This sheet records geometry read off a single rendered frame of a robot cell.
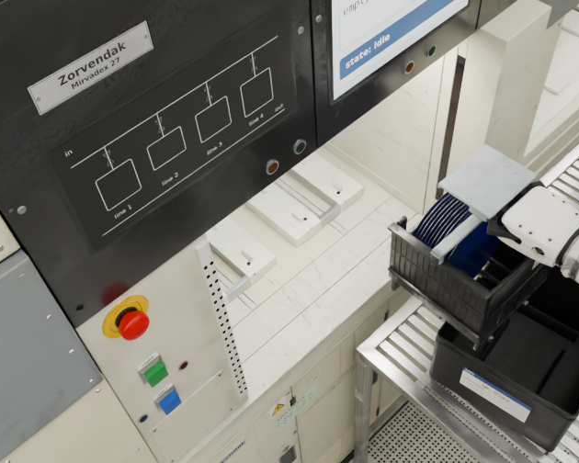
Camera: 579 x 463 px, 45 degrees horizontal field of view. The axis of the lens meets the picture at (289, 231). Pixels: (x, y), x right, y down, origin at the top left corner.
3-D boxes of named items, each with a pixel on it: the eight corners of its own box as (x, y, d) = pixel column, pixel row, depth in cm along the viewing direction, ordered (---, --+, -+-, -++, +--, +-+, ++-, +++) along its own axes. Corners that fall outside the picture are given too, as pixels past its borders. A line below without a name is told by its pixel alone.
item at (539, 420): (425, 375, 144) (434, 334, 130) (492, 284, 156) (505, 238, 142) (551, 455, 132) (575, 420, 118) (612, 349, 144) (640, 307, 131)
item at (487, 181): (467, 367, 123) (495, 264, 98) (380, 299, 133) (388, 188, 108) (548, 285, 132) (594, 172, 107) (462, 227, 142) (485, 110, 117)
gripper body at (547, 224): (552, 284, 103) (491, 241, 108) (592, 243, 106) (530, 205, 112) (566, 254, 97) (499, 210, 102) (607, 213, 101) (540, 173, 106)
